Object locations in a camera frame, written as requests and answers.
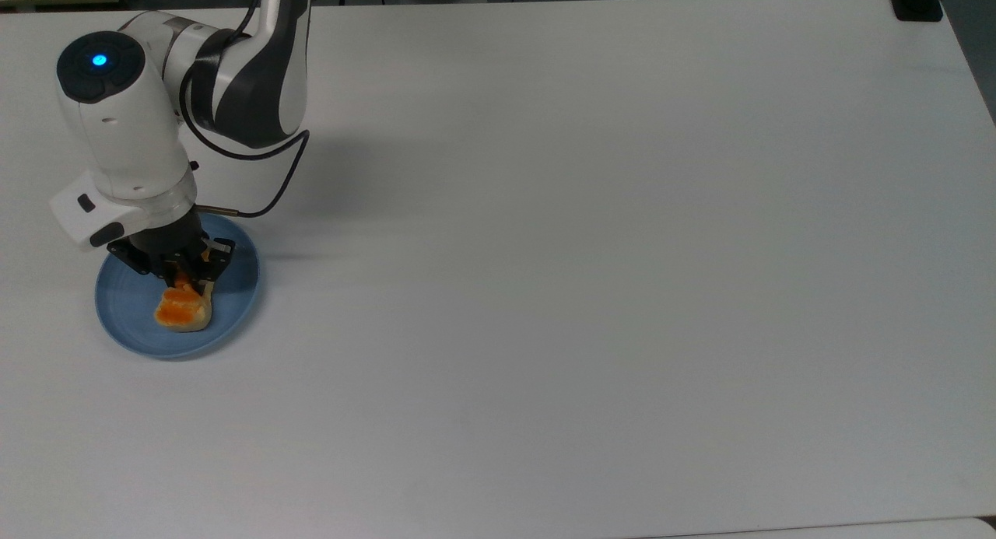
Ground black camera stand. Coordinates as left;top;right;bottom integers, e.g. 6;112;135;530
886;0;952;23

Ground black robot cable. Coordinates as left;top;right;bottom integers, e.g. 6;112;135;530
179;72;311;218

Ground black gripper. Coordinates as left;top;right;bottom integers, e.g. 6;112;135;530
107;214;236;297

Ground blue round plate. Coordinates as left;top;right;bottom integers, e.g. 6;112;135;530
94;212;261;361

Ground orange glazed bread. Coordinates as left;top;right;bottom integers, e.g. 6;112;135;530
153;270;213;333

